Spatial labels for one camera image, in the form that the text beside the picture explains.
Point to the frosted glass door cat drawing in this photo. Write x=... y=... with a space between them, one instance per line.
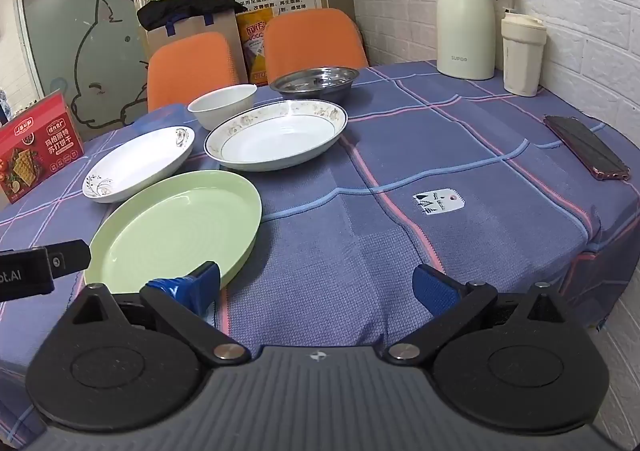
x=75 y=6

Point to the cream tumbler cup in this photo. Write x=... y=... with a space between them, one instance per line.
x=522 y=61

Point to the white bowl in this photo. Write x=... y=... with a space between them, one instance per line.
x=220 y=108

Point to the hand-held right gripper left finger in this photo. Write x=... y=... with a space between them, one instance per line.
x=192 y=288

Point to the smartphone in pink case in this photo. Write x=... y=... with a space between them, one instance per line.
x=585 y=146

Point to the cream thermos jug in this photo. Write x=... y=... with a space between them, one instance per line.
x=465 y=21

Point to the orange chair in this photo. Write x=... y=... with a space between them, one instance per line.
x=190 y=71
x=315 y=41

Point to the large white floral-rim plate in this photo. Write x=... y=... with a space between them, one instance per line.
x=275 y=141

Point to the green plate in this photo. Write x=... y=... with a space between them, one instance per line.
x=175 y=221

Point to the plaid blue tablecloth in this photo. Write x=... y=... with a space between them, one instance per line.
x=350 y=231

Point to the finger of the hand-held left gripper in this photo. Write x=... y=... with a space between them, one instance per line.
x=70 y=256

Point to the small white floral plate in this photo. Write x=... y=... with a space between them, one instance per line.
x=135 y=166

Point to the yellow snack bag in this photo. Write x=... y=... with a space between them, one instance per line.
x=252 y=56

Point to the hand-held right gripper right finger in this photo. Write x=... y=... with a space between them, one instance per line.
x=435 y=291

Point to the stainless steel bowl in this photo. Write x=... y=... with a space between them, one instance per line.
x=315 y=86

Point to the red cracker box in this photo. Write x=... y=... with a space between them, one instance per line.
x=35 y=151

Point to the black cloth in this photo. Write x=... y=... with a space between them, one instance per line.
x=185 y=6

